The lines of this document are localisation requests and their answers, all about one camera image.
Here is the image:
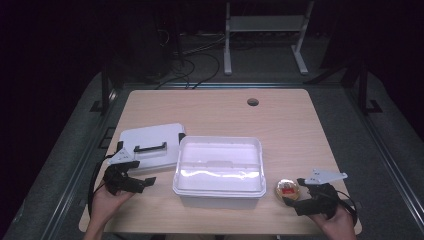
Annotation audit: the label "round gold packet red label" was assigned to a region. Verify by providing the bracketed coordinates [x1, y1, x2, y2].
[274, 178, 301, 202]

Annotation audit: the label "black floor cables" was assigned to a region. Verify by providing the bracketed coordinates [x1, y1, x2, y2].
[153, 29, 222, 91]

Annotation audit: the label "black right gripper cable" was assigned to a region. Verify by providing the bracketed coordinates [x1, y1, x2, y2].
[334, 189, 359, 228]

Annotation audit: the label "white metal stand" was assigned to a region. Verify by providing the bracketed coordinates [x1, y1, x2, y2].
[223, 1, 315, 76]

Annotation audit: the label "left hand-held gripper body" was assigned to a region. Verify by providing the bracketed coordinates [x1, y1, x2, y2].
[102, 147, 141, 196]

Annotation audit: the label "black frame post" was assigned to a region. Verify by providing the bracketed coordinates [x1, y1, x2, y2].
[345, 61, 384, 116]
[89, 61, 118, 116]

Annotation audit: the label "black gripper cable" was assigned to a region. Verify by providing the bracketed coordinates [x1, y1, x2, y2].
[86, 154, 116, 218]
[334, 189, 359, 228]

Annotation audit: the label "white lid with black handle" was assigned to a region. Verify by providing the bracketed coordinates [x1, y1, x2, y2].
[115, 122, 187, 173]

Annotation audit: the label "person's right hand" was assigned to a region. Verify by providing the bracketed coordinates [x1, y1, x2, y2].
[307, 202, 357, 235]

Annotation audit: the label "white plastic storage box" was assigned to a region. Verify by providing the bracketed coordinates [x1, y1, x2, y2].
[172, 135, 267, 210]

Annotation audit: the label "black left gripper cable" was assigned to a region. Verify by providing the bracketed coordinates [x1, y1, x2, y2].
[86, 154, 116, 218]

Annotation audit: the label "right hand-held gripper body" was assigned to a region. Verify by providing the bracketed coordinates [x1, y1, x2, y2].
[297, 168, 349, 221]

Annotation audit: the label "person's left hand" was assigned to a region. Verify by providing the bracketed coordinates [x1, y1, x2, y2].
[90, 183, 135, 224]

